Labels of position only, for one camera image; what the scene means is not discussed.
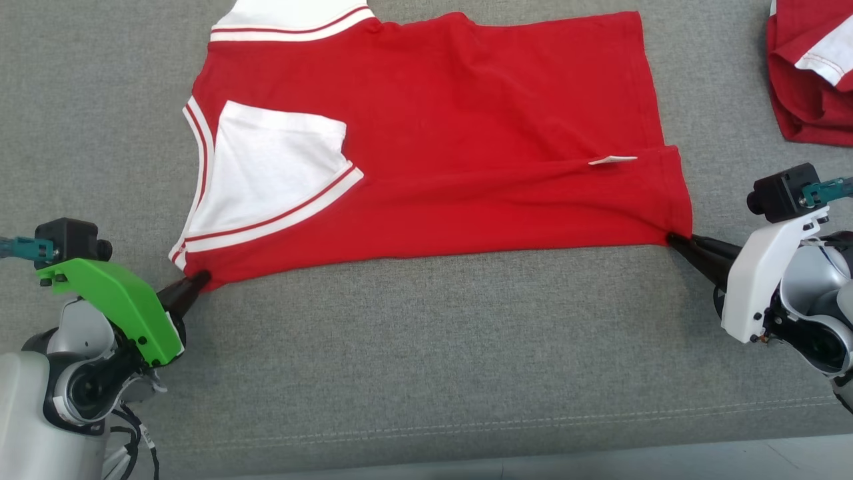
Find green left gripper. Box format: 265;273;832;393
36;259;213;368

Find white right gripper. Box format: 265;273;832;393
668;205;831;345

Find red shorts white stripe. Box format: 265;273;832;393
766;0;853;147

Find red jersey white sleeves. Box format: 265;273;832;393
168;0;694;293

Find grey fabric sofa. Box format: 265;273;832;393
0;0;853;480

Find right camera cable teal plug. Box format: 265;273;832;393
802;176;853;207

